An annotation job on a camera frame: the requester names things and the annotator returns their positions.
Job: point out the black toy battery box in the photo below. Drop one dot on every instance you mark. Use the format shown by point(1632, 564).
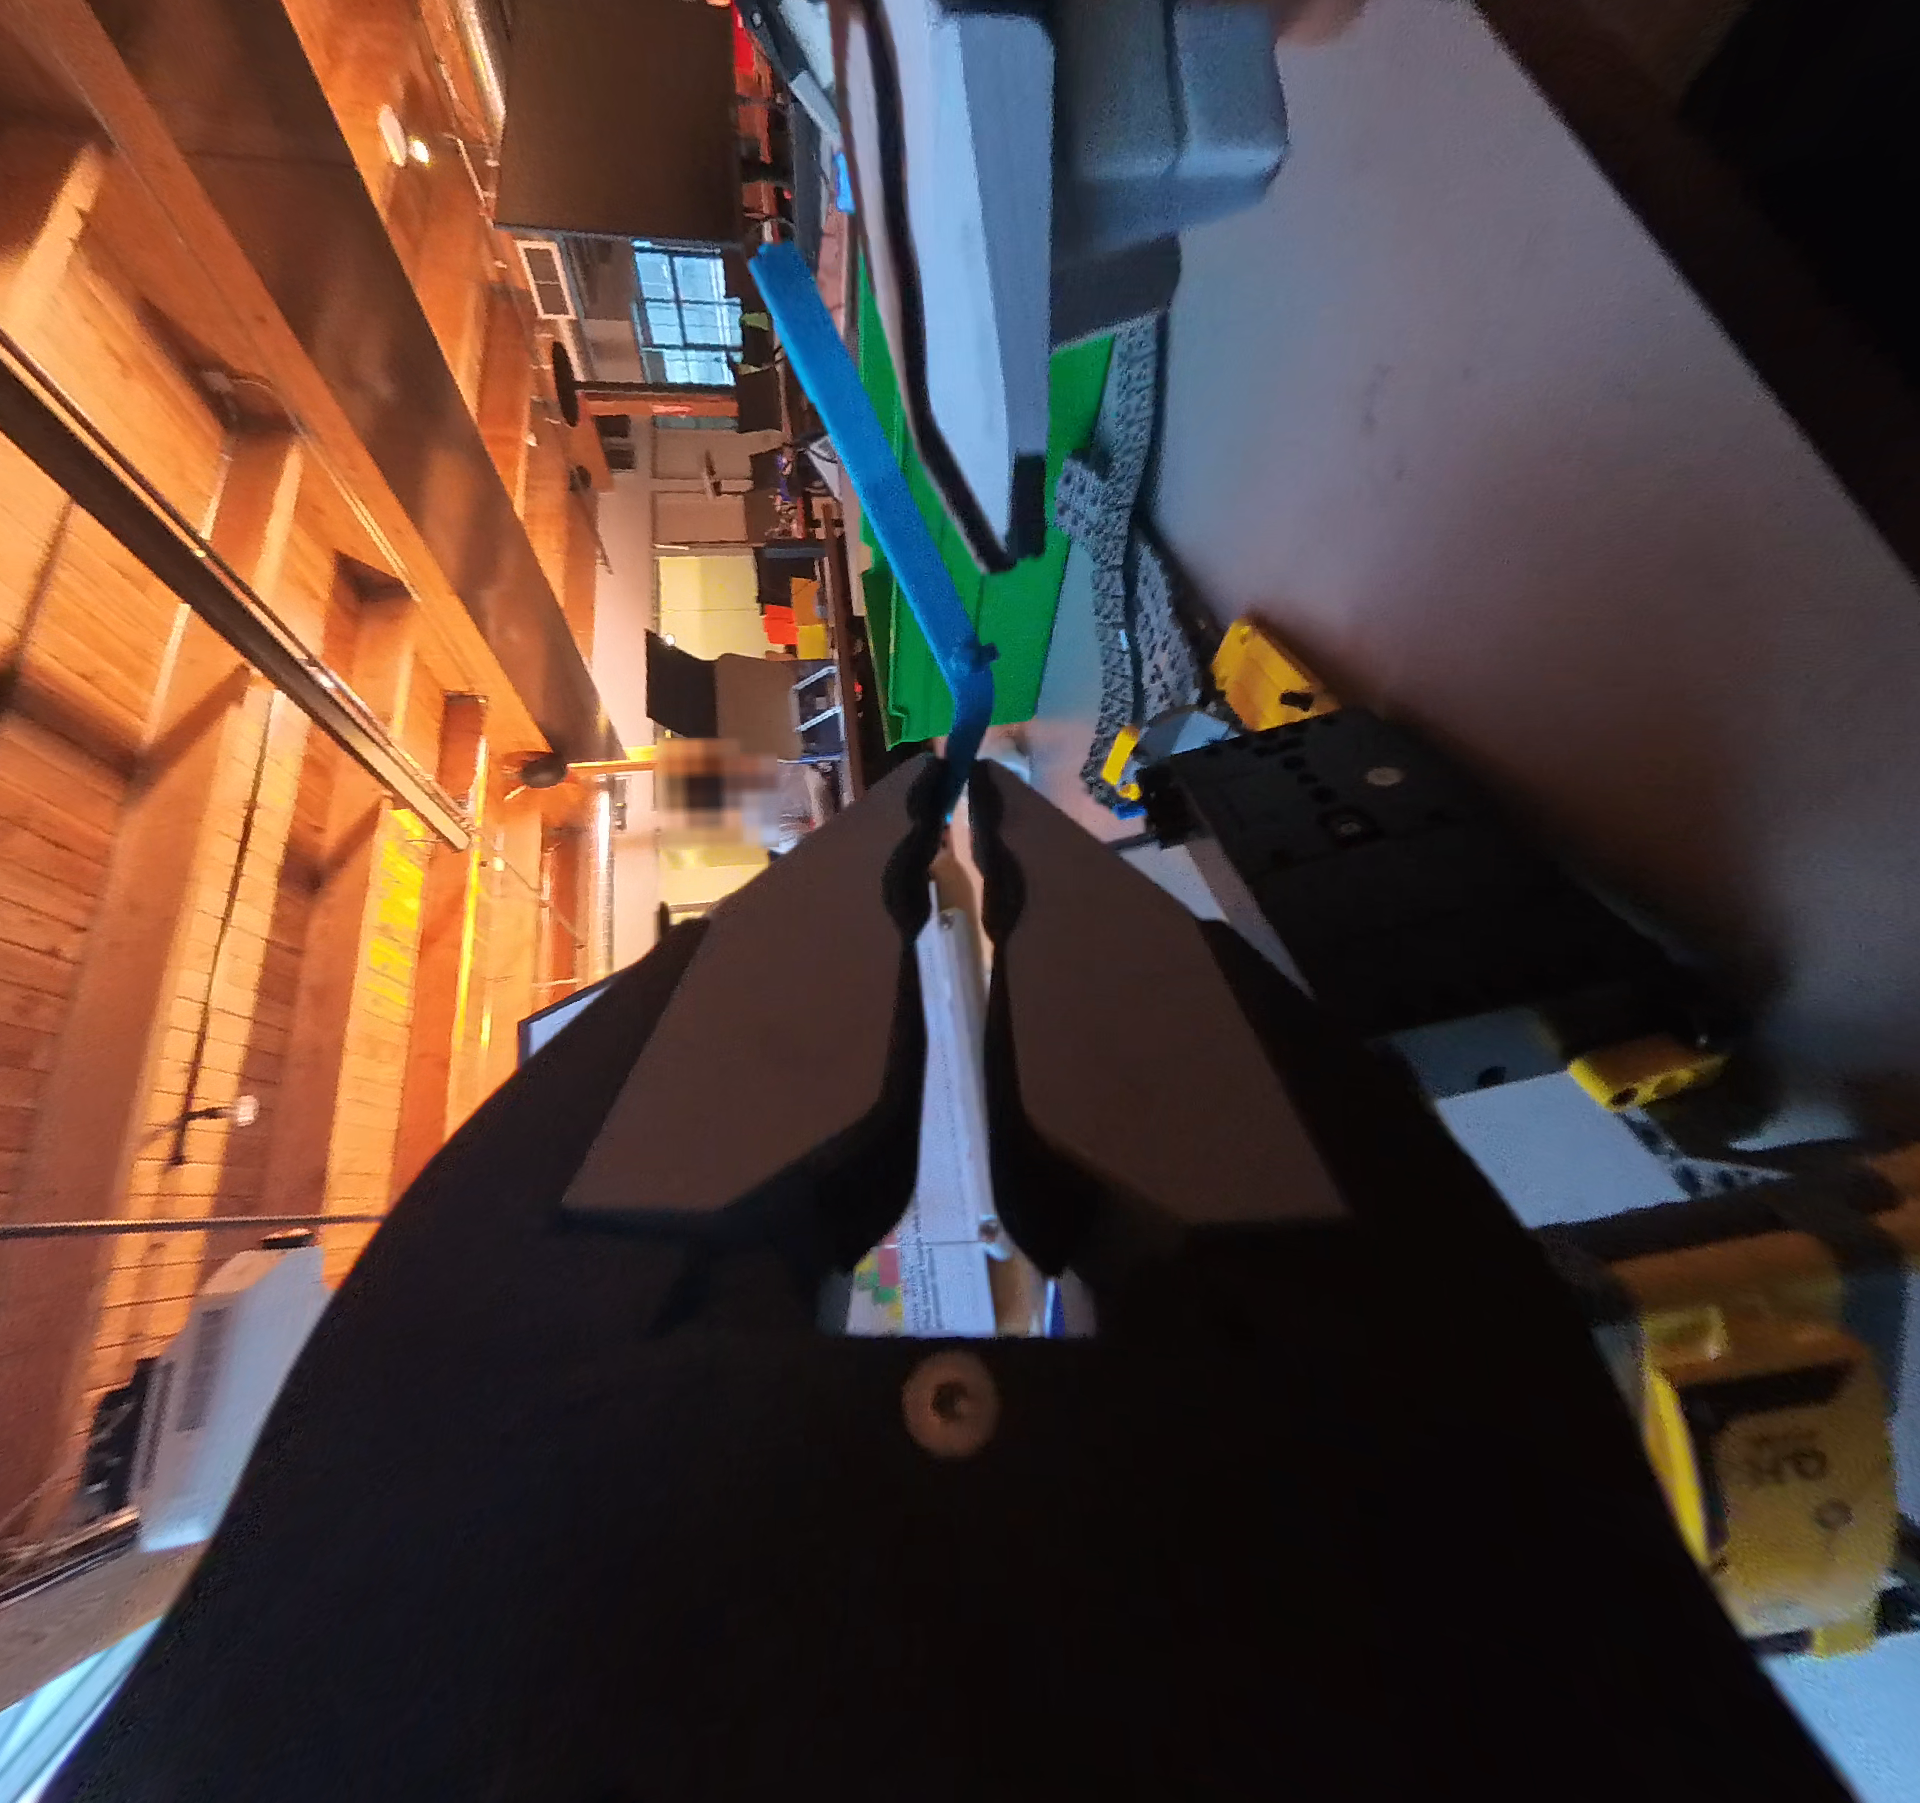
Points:
point(1352, 859)

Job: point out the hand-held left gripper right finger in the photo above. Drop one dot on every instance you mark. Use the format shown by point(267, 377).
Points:
point(1139, 1054)

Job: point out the grey desk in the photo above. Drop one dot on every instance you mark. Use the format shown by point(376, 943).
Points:
point(1426, 408)

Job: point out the white appliance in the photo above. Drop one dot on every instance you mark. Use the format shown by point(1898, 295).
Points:
point(240, 1384)

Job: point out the wide yellow toy panel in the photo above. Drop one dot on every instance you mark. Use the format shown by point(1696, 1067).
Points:
point(1267, 672)

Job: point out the green plastic bin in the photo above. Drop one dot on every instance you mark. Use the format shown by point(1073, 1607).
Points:
point(1020, 635)

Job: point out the dark partition panel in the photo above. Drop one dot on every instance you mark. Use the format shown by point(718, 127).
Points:
point(616, 108)

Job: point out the small yellow toy beam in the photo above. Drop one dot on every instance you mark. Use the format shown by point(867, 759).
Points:
point(1642, 1077)

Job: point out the blue plastic tool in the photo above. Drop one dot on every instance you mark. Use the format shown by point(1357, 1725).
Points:
point(854, 408)

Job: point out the yellow toy frame piece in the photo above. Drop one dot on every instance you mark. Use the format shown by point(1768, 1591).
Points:
point(1786, 1458)

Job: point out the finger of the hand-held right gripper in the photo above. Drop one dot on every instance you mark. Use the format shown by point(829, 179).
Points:
point(989, 229)
point(1156, 123)

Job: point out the window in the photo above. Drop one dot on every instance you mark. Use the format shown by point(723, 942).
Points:
point(691, 319)

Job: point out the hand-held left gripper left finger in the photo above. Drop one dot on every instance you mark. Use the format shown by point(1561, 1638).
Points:
point(765, 1023)

